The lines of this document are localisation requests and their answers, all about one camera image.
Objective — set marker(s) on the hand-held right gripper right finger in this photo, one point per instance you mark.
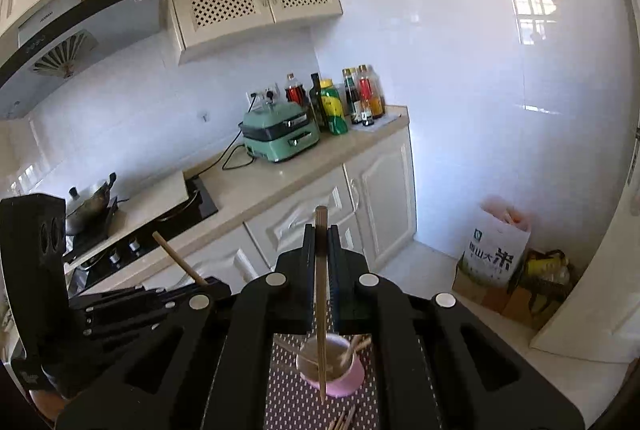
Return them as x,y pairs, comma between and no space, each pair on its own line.
336,280

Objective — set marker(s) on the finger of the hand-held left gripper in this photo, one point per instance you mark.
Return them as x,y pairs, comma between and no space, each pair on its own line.
125,325
150,294

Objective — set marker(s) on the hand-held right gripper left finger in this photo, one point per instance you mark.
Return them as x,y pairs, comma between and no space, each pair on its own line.
309,290

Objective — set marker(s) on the long wooden chopstick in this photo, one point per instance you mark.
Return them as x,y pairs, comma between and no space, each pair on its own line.
321,360
180,260

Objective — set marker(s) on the bunch of wooden chopsticks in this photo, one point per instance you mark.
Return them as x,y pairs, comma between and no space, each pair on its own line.
359,344

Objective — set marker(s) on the pink cup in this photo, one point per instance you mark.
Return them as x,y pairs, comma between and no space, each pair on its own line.
345,382

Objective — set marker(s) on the steel wok with lid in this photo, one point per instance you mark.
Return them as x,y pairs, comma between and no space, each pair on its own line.
87,207

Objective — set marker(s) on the beige cutting board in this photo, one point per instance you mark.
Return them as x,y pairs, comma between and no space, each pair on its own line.
155,200

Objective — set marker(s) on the black glass cooktop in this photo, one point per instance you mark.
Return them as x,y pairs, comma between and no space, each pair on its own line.
200,210

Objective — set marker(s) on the cream base cabinets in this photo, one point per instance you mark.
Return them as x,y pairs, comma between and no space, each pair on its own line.
385,190

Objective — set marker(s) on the green electric cooker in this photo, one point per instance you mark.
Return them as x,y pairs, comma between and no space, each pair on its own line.
280,145

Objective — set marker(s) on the white rice bag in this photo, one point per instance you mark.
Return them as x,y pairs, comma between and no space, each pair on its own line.
492,255

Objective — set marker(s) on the brown cardboard box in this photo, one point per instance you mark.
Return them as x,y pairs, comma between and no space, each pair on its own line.
500,300

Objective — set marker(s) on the small dark bottle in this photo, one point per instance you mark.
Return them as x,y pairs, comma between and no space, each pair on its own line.
367,115

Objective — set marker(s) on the white paper sheet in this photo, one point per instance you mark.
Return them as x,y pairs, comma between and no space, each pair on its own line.
390,117

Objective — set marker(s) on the yellow-green bottle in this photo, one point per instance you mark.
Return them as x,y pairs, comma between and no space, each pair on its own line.
334,107

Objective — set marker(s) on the dark green oil bottle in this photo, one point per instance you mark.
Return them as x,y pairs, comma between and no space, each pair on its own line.
316,102

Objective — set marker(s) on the dark soy sauce bottle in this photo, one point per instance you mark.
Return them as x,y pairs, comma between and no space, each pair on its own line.
351,97

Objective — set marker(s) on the red-orange sauce bottle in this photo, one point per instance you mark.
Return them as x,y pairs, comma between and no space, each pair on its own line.
370,92

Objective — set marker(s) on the dark cola bottle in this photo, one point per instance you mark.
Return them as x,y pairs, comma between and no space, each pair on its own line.
295,92

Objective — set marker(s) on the yellow bag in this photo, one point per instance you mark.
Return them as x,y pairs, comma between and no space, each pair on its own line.
542,267

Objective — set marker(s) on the grey range hood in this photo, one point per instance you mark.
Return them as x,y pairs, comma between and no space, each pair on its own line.
115,25

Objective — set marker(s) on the white door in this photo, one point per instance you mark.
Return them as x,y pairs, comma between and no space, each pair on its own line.
615,300

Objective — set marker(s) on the small grey wall hook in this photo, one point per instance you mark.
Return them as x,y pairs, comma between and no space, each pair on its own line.
204,116

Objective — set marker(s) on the white wall socket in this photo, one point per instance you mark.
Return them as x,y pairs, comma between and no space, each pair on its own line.
257,96

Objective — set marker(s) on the cream lattice-door wall cabinet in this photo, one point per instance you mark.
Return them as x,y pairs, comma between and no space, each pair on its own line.
260,30

